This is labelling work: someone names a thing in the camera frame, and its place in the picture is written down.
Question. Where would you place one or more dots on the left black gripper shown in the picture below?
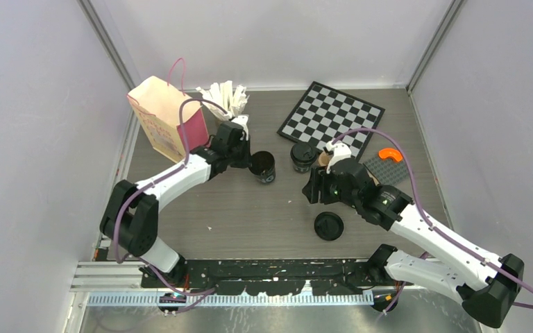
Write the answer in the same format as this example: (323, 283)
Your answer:
(246, 161)

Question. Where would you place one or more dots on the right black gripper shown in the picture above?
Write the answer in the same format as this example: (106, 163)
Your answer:
(318, 177)

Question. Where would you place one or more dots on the black lidded coffee cup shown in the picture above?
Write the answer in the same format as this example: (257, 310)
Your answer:
(303, 156)

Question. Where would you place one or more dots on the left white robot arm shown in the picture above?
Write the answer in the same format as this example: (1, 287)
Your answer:
(132, 213)

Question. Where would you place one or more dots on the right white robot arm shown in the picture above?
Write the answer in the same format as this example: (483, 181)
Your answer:
(480, 281)

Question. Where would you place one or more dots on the black coffee cup lid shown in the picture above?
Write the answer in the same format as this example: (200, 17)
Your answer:
(328, 226)

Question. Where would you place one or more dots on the brown cardboard cup carrier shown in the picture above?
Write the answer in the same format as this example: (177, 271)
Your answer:
(323, 159)

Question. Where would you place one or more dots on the grey cylindrical straw holder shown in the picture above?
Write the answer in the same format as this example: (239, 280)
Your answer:
(218, 126)

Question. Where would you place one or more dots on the bundle of white wrapped straws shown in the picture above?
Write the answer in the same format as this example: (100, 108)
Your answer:
(232, 99)

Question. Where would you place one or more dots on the black and white chessboard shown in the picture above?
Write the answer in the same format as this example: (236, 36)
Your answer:
(323, 113)

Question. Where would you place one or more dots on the grey studded building baseplate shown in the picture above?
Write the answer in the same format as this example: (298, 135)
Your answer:
(387, 172)

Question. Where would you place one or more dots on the orange curved plastic piece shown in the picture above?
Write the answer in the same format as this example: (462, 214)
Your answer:
(392, 154)

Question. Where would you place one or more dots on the pink and cream paper bag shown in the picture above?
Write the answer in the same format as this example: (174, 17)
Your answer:
(156, 103)

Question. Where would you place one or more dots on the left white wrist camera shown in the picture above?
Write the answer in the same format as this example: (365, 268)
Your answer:
(242, 120)

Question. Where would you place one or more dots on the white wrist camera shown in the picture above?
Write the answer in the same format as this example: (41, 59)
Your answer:
(242, 120)
(338, 151)

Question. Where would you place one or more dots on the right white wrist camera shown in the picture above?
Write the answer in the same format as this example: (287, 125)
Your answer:
(338, 151)

